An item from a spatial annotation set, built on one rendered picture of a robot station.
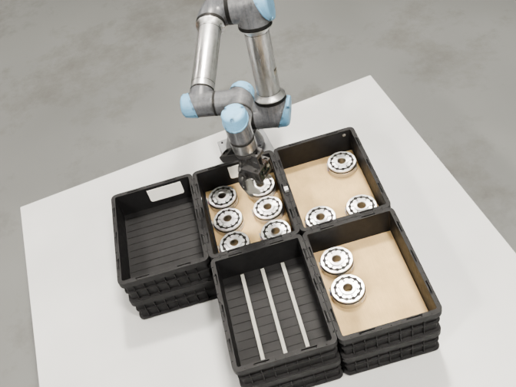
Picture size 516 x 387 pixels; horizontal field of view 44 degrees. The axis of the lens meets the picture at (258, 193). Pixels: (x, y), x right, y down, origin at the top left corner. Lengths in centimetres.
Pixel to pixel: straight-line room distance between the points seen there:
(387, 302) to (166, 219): 84
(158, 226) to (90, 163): 170
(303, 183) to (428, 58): 199
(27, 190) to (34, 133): 50
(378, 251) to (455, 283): 27
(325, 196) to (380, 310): 49
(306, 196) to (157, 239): 54
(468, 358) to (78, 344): 126
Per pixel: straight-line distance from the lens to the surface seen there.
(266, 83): 225
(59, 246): 259
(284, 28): 451
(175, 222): 228
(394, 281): 200
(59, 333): 235
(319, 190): 224
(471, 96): 383
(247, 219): 221
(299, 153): 230
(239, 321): 199
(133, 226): 233
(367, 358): 193
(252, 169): 193
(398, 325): 181
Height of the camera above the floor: 251
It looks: 47 degrees down
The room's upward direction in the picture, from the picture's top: 16 degrees counter-clockwise
